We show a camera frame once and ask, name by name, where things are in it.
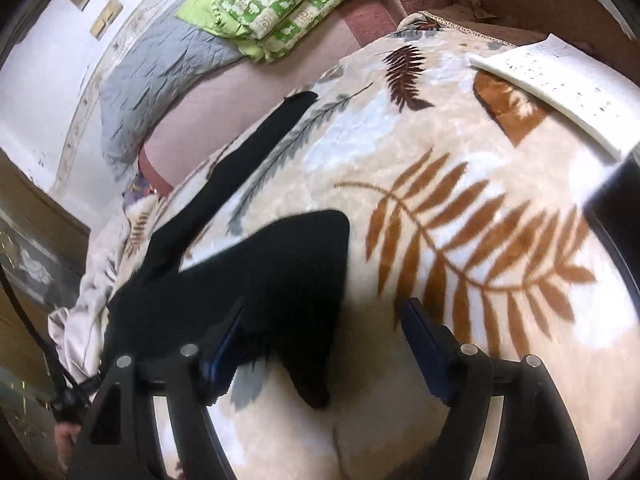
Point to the green white patterned quilt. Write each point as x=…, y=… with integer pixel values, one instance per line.
x=263, y=30

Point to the pink mattress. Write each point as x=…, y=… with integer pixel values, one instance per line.
x=225, y=102

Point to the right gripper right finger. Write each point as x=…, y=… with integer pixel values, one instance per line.
x=536, y=438

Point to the brown wooden wardrobe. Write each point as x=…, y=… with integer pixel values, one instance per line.
x=43, y=254

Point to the black pants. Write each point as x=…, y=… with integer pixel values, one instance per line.
x=288, y=278

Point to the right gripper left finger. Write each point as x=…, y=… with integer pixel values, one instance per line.
x=120, y=437

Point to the grey quilted blanket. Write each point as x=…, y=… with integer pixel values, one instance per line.
x=159, y=68

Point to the person's left hand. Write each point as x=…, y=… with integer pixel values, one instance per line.
x=65, y=435

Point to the colourful printed packet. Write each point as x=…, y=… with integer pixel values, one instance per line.
x=139, y=187

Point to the beige leaf pattern blanket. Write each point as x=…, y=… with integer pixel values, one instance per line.
x=466, y=193

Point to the beige crumpled sheet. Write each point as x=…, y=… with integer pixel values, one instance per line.
x=115, y=251

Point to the brown wooden bed frame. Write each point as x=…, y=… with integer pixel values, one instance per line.
x=540, y=0

